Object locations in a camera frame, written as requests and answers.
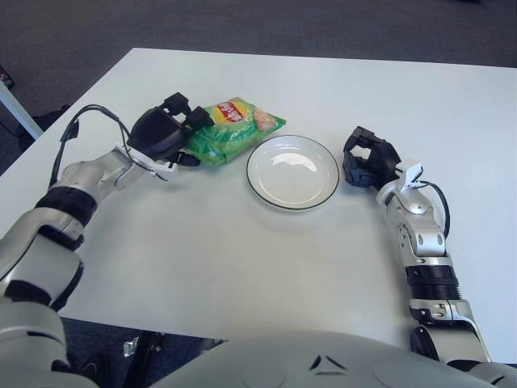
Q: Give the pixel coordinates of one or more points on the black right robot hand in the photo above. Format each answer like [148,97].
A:
[381,159]

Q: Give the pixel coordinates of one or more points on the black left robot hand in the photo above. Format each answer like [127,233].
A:
[155,131]

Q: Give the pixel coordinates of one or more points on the green potato chips bag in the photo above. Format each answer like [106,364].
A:
[230,133]

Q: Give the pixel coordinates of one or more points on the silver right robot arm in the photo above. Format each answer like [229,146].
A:
[424,238]

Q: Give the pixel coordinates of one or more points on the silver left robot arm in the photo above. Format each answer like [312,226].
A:
[40,242]

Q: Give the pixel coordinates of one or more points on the white plate with black rim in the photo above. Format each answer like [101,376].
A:
[292,175]

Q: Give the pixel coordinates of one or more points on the white desk leg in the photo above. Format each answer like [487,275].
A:
[16,111]

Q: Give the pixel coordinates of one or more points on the small black floor object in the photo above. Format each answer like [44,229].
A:
[6,77]

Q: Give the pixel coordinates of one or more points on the grey robot torso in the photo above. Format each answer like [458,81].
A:
[303,363]

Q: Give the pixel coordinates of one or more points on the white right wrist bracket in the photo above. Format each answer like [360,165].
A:
[412,171]

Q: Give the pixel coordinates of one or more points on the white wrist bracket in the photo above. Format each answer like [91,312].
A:
[412,171]
[167,174]

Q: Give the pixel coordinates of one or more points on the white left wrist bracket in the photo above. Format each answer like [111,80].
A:
[167,174]

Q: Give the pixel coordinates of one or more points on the shiny metal bracket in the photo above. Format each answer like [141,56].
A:
[130,347]

